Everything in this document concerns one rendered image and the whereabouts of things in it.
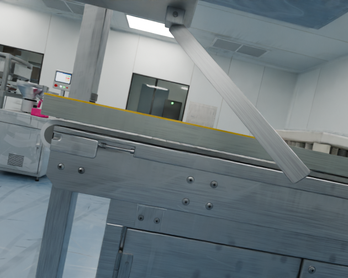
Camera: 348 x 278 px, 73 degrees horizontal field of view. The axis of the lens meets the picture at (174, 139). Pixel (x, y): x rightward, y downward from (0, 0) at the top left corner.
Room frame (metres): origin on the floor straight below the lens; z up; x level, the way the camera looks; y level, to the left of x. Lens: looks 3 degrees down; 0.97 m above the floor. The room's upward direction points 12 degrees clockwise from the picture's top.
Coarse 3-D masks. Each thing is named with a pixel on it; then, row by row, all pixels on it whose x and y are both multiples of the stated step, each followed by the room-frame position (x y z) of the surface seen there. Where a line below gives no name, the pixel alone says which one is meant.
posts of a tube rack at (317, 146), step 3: (315, 144) 0.43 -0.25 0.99; (318, 144) 0.42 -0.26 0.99; (321, 144) 0.42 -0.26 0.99; (324, 144) 0.42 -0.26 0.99; (315, 147) 0.43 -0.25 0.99; (318, 147) 0.42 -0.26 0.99; (321, 147) 0.42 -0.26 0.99; (324, 147) 0.42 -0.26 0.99; (327, 147) 0.42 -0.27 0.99; (315, 150) 0.43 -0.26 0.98; (318, 150) 0.42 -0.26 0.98; (321, 150) 0.42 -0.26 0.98; (324, 150) 0.42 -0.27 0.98; (327, 150) 0.42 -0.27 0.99
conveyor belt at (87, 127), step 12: (60, 120) 0.38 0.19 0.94; (108, 132) 0.38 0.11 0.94; (120, 132) 0.39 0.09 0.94; (48, 144) 0.38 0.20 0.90; (156, 144) 0.39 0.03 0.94; (168, 144) 0.39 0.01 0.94; (180, 144) 0.40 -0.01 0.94; (216, 156) 0.40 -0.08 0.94; (228, 156) 0.40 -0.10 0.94; (240, 156) 0.41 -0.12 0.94; (276, 168) 0.40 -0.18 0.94; (336, 180) 0.41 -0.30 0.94
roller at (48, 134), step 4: (48, 128) 0.37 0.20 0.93; (52, 128) 0.37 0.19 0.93; (72, 128) 0.41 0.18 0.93; (44, 132) 0.37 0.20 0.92; (48, 132) 0.37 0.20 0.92; (52, 132) 0.37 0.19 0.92; (44, 136) 0.37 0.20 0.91; (48, 136) 0.37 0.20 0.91; (52, 136) 0.37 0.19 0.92; (48, 140) 0.37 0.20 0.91
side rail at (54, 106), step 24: (48, 96) 0.36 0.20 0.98; (72, 120) 0.36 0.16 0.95; (96, 120) 0.37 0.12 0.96; (120, 120) 0.37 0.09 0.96; (144, 120) 0.37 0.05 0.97; (168, 120) 0.37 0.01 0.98; (192, 144) 0.38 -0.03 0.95; (216, 144) 0.38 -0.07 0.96; (240, 144) 0.38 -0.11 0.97; (312, 168) 0.39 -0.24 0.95; (336, 168) 0.39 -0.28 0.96
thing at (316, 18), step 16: (208, 0) 0.71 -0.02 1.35; (224, 0) 0.69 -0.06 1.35; (240, 0) 0.68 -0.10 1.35; (256, 0) 0.66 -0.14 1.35; (272, 0) 0.65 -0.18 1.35; (288, 0) 0.63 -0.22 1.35; (304, 0) 0.62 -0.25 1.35; (320, 0) 0.61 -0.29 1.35; (336, 0) 0.59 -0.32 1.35; (272, 16) 0.72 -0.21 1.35; (288, 16) 0.70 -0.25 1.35; (304, 16) 0.69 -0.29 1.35; (320, 16) 0.67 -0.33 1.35; (336, 16) 0.66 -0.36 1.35
